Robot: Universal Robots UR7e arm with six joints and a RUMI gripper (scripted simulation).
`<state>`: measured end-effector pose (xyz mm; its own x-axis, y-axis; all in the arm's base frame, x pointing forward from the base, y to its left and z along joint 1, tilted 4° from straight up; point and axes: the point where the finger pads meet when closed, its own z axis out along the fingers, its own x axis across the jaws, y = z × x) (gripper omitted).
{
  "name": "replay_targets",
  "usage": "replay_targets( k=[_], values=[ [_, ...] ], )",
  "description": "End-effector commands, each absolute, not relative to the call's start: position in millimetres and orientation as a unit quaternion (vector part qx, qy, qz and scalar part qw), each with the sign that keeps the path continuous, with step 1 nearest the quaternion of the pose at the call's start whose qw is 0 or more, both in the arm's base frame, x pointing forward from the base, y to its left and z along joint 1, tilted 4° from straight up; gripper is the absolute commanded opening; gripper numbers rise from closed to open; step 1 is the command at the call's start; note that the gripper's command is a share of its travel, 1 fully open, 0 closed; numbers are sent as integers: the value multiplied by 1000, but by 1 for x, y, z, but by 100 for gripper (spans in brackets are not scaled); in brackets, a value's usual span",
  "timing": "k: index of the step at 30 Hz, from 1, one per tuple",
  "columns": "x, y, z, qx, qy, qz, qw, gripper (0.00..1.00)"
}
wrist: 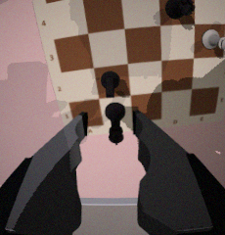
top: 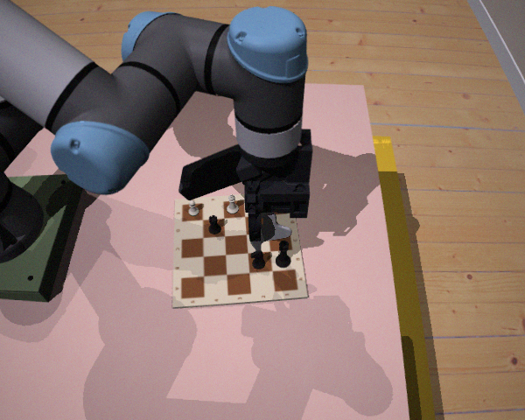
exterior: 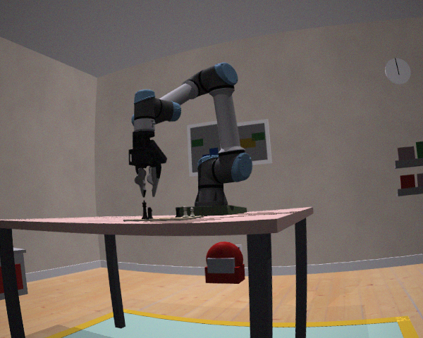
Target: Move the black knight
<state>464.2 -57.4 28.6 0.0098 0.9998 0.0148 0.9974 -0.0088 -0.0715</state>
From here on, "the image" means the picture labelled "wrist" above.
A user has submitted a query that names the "brown and cream chessboard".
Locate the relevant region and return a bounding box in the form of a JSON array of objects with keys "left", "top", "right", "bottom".
[{"left": 32, "top": 0, "right": 225, "bottom": 136}]

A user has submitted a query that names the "white chess piece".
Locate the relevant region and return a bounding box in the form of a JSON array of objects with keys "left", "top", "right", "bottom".
[{"left": 202, "top": 29, "right": 225, "bottom": 50}]

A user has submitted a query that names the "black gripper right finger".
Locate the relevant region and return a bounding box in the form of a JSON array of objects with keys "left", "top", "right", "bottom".
[{"left": 133, "top": 110, "right": 225, "bottom": 235}]

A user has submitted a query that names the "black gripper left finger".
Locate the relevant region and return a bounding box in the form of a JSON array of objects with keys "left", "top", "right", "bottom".
[{"left": 0, "top": 112, "right": 88, "bottom": 235}]

